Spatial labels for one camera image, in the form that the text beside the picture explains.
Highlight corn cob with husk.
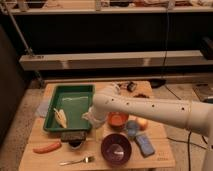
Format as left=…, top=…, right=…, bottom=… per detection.
left=54, top=108, right=67, bottom=128

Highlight clear plastic bag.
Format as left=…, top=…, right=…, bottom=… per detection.
left=35, top=99, right=50, bottom=117

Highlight blue sponge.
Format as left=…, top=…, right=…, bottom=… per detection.
left=135, top=134, right=155, bottom=157

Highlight dark chalkboard eraser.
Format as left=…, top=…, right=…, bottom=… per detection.
left=61, top=131, right=87, bottom=142

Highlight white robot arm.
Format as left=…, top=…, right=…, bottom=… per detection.
left=82, top=85, right=213, bottom=171

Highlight green plastic tray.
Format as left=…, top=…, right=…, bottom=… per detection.
left=43, top=84, right=94, bottom=132

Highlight black floor cables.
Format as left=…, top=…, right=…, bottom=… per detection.
left=164, top=84, right=211, bottom=171

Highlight metal shelf rack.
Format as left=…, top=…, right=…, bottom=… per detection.
left=0, top=0, right=213, bottom=81

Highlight blue plastic cup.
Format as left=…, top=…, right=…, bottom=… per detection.
left=125, top=120, right=140, bottom=139

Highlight peach apple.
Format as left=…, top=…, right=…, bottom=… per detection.
left=136, top=118, right=148, bottom=131

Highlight purple bowl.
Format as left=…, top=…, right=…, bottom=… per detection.
left=101, top=134, right=132, bottom=167

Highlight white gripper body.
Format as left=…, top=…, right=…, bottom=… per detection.
left=82, top=112, right=106, bottom=129

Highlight orange bowl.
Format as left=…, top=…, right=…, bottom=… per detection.
left=107, top=112, right=129, bottom=130

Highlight silver fork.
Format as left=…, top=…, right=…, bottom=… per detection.
left=59, top=156, right=95, bottom=166

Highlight bunch of dark grapes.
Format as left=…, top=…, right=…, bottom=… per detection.
left=134, top=93, right=149, bottom=98

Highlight small metal cup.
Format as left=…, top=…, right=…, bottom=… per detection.
left=69, top=141, right=83, bottom=149

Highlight orange carrot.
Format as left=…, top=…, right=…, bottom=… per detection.
left=33, top=142, right=62, bottom=154

